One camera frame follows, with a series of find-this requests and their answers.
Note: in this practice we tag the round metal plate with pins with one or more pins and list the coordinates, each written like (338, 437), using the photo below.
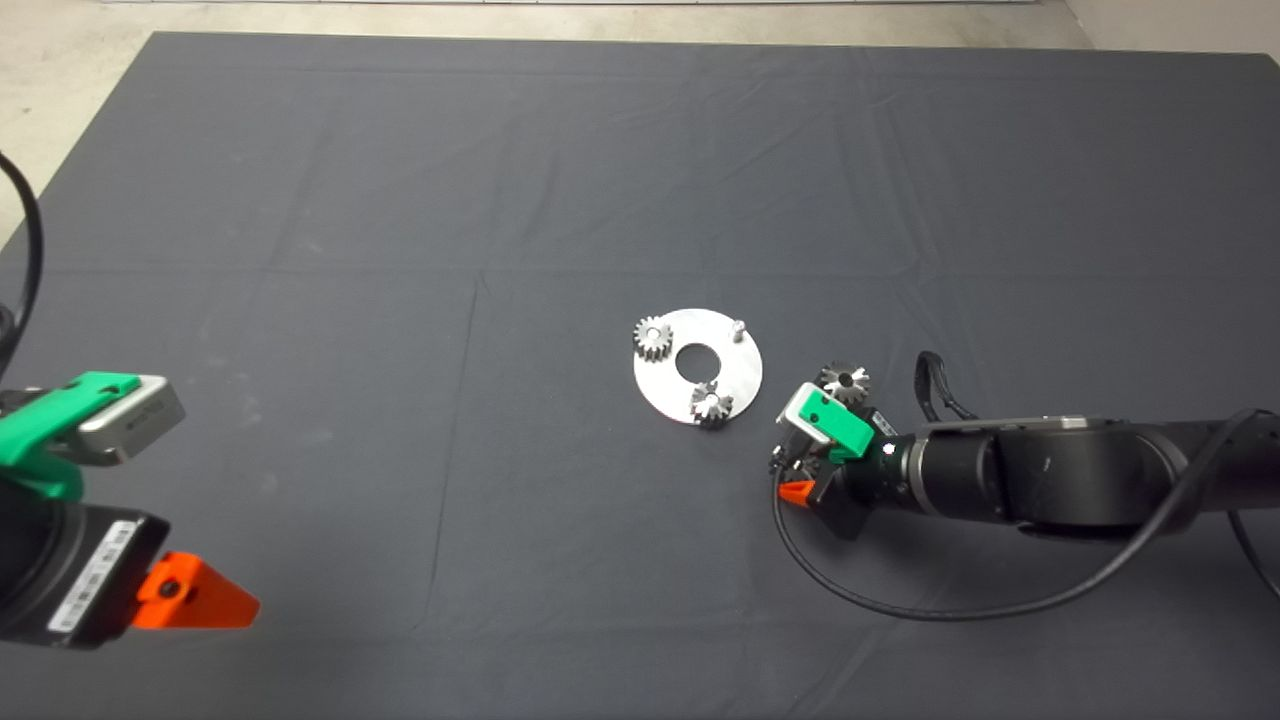
(660, 390)

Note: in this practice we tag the right green camera mount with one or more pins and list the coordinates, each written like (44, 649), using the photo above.
(845, 435)

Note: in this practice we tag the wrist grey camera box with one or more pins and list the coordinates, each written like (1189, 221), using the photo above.
(800, 420)
(135, 420)

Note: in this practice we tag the left wrist grey camera box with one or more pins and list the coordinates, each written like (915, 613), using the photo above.
(135, 420)

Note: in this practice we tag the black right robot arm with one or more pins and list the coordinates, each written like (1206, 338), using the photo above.
(1080, 470)

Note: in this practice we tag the dark grey table cloth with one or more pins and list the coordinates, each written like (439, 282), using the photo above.
(400, 200)

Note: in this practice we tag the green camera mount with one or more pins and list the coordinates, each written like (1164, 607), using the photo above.
(845, 435)
(40, 435)

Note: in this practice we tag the left green camera mount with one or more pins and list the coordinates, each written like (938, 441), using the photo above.
(40, 435)

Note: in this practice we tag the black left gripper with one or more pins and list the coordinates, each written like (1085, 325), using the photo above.
(40, 570)

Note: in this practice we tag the large steel gear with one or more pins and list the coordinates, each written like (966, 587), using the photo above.
(845, 382)

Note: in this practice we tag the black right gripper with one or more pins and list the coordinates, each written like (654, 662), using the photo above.
(870, 490)

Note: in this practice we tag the right wrist grey camera box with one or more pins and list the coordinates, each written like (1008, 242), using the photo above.
(800, 420)

